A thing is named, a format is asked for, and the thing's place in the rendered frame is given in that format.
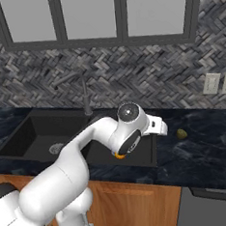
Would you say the dark dishwasher handle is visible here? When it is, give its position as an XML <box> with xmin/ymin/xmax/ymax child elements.
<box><xmin>188</xmin><ymin>184</ymin><xmax>226</xmax><ymax>207</ymax></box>

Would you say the dark grey tap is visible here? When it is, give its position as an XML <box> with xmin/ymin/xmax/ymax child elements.
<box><xmin>50</xmin><ymin>71</ymin><xmax>95</xmax><ymax>120</ymax></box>

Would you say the grey dishwasher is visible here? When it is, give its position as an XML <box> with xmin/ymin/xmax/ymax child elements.
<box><xmin>171</xmin><ymin>183</ymin><xmax>226</xmax><ymax>226</ymax></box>

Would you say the wooden cupboard door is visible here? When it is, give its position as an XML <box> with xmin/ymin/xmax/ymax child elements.
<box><xmin>81</xmin><ymin>172</ymin><xmax>185</xmax><ymax>226</ymax></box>

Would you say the black kitchen sink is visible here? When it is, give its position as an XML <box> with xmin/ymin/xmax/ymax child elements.
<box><xmin>0</xmin><ymin>98</ymin><xmax>160</xmax><ymax>182</ymax></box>

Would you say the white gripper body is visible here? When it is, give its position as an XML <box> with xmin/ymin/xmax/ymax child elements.
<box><xmin>153</xmin><ymin>114</ymin><xmax>169</xmax><ymax>137</ymax></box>

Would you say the dark grey framed window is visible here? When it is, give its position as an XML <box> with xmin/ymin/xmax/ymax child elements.
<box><xmin>0</xmin><ymin>0</ymin><xmax>208</xmax><ymax>61</ymax></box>

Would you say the olive green round fruit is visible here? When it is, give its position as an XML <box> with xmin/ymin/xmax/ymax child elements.
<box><xmin>176</xmin><ymin>127</ymin><xmax>189</xmax><ymax>140</ymax></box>

